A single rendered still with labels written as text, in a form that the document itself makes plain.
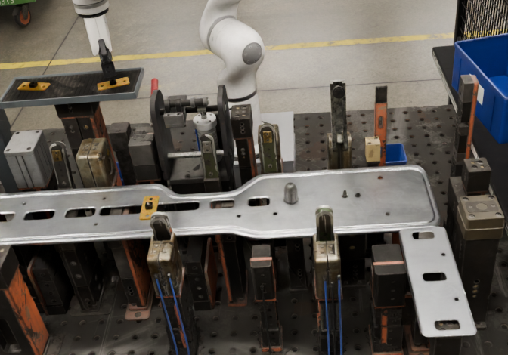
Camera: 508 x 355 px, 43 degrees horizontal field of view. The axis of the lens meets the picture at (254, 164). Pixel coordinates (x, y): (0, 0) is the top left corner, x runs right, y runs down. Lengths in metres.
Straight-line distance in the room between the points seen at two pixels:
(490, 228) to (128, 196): 0.84
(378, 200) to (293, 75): 2.59
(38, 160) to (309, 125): 1.01
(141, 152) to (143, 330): 0.45
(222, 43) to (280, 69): 2.30
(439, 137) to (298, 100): 1.66
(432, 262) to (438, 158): 0.81
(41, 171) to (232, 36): 0.62
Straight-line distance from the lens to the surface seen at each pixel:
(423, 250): 1.41
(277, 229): 1.46
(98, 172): 1.69
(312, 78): 4.00
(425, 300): 1.32
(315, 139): 2.24
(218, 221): 1.50
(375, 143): 1.59
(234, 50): 1.81
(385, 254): 1.42
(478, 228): 1.43
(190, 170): 1.72
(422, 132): 2.27
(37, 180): 1.75
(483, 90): 1.71
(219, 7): 1.89
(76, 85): 1.82
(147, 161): 1.69
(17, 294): 1.60
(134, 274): 1.66
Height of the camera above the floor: 1.99
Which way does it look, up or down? 37 degrees down
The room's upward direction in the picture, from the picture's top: 7 degrees counter-clockwise
